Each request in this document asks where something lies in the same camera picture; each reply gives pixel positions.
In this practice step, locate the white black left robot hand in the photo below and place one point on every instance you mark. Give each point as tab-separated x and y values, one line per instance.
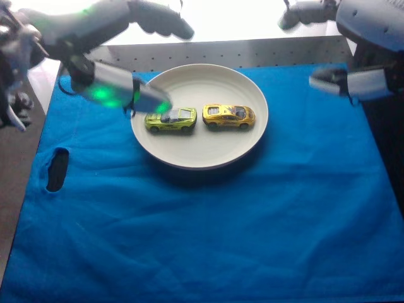
79	25

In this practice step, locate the green toy car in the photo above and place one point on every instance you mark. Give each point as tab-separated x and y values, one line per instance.
172	121

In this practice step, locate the white round plate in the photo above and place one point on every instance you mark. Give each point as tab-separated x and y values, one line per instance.
202	145

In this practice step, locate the yellow toy car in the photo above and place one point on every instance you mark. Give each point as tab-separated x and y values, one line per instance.
228	117

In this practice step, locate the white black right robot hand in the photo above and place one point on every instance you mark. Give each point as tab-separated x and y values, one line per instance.
372	22

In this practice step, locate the white backdrop sheet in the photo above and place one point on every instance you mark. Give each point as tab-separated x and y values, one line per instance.
236	19

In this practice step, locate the blue cloth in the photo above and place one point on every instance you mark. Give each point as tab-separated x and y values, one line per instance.
189	236

